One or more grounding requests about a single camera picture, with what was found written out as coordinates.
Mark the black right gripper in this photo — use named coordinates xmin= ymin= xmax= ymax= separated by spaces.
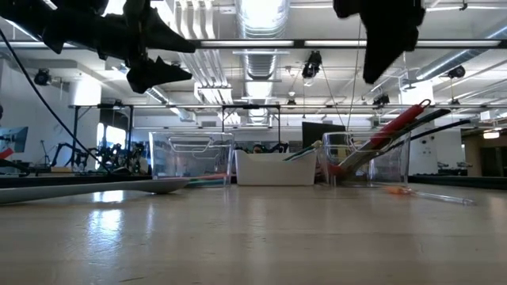
xmin=332 ymin=0 xmax=427 ymax=85

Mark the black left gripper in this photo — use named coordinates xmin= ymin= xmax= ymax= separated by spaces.
xmin=41 ymin=0 xmax=196 ymax=94

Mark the red ladle with steel neck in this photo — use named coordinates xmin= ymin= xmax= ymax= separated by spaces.
xmin=326 ymin=98 xmax=433 ymax=178

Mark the black slotted spoon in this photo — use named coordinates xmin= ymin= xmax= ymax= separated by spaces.
xmin=379 ymin=108 xmax=453 ymax=143
xmin=386 ymin=118 xmax=473 ymax=154

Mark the green-handled spreader knife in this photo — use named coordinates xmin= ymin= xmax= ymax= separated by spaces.
xmin=283 ymin=139 xmax=322 ymax=162

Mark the grey plastic spoon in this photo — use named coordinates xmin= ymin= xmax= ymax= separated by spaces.
xmin=0 ymin=177 xmax=191 ymax=206

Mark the orange spatula with clear handle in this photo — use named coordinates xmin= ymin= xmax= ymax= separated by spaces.
xmin=386 ymin=185 xmax=478 ymax=207

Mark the clear plastic bin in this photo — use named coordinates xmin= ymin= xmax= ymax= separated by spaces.
xmin=320 ymin=131 xmax=412 ymax=188
xmin=148 ymin=131 xmax=235 ymax=188

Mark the black monitor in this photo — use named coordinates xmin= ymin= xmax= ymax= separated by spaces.
xmin=301 ymin=121 xmax=348 ymax=146

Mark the white plastic bin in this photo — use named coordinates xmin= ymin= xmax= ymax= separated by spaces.
xmin=234 ymin=149 xmax=318 ymax=187

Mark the black metal workstation frame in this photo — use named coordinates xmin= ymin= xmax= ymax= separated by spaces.
xmin=220 ymin=104 xmax=282 ymax=154
xmin=69 ymin=103 xmax=135 ymax=172

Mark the silver ventilation duct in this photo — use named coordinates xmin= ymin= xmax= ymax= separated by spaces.
xmin=236 ymin=0 xmax=291 ymax=127

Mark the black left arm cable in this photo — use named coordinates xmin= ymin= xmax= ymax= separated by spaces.
xmin=0 ymin=29 xmax=112 ymax=174

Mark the black aluminium table frame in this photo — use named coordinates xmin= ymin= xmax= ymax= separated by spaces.
xmin=0 ymin=170 xmax=507 ymax=190

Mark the blue wall screen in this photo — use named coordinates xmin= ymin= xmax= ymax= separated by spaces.
xmin=0 ymin=126 xmax=29 ymax=162

